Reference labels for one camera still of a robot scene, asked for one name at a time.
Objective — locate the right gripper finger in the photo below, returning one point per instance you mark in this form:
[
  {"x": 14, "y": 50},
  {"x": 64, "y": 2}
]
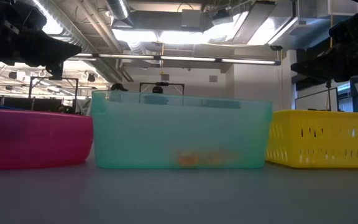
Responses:
[{"x": 325, "y": 67}]

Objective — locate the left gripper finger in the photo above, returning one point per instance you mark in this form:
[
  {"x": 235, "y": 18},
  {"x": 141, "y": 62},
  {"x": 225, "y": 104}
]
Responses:
[{"x": 54, "y": 51}]

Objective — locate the orange toy pumpkin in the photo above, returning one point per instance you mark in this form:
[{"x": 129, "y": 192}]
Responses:
[{"x": 186, "y": 160}]

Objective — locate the thin black pole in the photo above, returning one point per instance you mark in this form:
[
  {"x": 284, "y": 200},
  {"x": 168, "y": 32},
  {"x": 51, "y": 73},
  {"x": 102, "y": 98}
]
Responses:
[{"x": 328, "y": 96}]

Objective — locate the white board panel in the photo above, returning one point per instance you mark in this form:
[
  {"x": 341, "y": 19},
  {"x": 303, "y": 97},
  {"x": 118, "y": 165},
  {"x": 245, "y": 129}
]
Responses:
[{"x": 315, "y": 101}]

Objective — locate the yellow perforated plastic basket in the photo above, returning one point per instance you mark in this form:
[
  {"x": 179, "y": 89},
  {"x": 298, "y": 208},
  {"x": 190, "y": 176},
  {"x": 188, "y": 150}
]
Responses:
[{"x": 322, "y": 119}]

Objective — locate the person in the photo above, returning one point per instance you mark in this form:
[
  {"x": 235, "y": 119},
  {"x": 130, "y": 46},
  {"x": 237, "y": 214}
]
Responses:
[
  {"x": 158, "y": 90},
  {"x": 118, "y": 87}
]

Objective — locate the pink round plastic bowl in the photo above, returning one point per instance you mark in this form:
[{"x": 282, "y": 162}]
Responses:
[{"x": 26, "y": 140}]

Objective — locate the long ceiling light bar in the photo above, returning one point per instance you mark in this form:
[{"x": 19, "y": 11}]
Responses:
[{"x": 185, "y": 58}]

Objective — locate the grey ceiling air unit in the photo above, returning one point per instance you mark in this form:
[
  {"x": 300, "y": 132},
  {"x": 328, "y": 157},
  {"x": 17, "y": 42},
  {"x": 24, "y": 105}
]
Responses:
[{"x": 197, "y": 20}]

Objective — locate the teal translucent plastic bin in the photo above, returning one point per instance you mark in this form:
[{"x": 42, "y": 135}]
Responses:
[{"x": 182, "y": 130}]

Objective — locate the black metal rig frame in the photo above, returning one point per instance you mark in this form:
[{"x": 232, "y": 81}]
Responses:
[{"x": 76, "y": 93}]

